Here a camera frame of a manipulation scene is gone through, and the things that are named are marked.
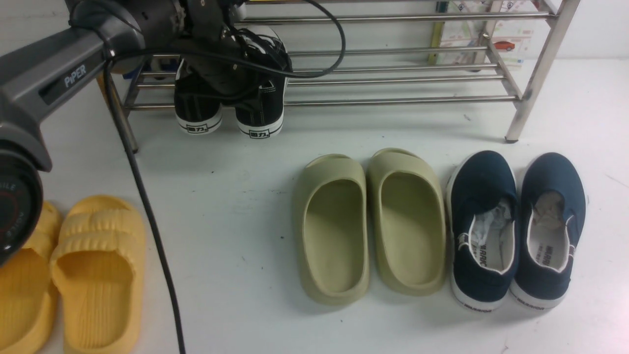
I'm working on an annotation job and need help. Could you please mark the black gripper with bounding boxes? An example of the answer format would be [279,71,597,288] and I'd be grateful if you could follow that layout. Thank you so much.
[177,0,290,101]

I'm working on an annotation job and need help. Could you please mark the black canvas sneaker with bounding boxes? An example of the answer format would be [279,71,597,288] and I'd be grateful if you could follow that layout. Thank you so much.
[173,59,222,135]
[235,26,292,139]

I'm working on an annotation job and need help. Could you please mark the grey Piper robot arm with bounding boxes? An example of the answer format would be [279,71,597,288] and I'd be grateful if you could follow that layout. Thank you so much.
[1,0,290,264]

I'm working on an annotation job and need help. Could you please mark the stainless steel shoe rack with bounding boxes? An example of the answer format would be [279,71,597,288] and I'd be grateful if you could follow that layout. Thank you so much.
[96,0,582,153]

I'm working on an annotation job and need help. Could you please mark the left beige foam slipper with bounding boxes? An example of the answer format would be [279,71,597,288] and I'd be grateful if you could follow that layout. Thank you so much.
[291,154,370,306]

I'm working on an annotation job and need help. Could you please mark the beige foam slipper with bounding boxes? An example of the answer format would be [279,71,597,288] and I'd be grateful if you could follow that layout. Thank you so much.
[291,154,370,306]
[368,148,447,296]

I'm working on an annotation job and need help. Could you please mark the right yellow foam slide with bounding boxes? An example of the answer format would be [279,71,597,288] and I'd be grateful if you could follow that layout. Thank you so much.
[50,195,146,354]

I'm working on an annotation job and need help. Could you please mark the yellow foam slide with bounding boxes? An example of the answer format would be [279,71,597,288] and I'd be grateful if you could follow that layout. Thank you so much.
[0,201,63,354]
[50,195,146,354]

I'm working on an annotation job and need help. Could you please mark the right beige foam slipper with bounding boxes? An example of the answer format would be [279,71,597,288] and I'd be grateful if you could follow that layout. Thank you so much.
[368,148,447,296]

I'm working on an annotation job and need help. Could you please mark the colourful printed poster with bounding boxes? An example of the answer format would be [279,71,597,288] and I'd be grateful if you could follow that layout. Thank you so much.
[431,0,539,69]

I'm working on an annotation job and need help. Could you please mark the left yellow foam slide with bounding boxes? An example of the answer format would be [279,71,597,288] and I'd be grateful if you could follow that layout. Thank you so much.
[0,201,63,354]

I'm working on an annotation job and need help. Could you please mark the left navy slip-on shoe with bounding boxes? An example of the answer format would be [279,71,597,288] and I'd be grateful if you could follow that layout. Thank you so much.
[445,150,520,313]

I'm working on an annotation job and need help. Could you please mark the navy slip-on shoe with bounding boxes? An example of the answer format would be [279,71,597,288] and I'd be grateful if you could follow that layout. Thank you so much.
[510,152,588,311]
[445,150,520,313]

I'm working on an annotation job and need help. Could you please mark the right navy slip-on shoe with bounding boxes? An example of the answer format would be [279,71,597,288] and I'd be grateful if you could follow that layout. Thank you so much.
[510,152,588,311]

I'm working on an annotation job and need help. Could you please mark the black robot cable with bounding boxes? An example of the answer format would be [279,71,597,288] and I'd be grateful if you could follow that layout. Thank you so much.
[69,0,346,354]

